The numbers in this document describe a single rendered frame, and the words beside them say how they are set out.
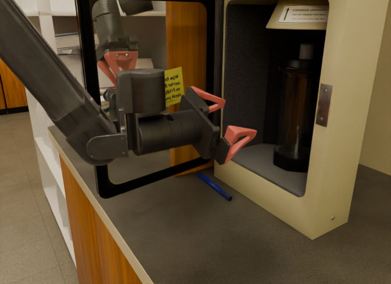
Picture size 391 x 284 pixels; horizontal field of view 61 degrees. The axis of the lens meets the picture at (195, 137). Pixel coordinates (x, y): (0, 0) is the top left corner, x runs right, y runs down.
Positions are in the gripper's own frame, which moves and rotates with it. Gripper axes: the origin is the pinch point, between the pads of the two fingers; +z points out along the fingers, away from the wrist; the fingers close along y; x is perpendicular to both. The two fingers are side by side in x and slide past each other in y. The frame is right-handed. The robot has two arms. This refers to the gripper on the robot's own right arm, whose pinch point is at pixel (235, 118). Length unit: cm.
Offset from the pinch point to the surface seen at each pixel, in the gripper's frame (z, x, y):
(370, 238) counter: 19.8, 14.3, -25.0
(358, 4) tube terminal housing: 12.3, -22.2, -4.6
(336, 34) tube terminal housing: 9.6, -17.9, -5.1
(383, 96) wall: 53, 3, 1
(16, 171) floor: -28, 210, 214
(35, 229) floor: -27, 171, 116
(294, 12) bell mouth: 12.1, -16.9, 6.2
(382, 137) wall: 53, 13, -5
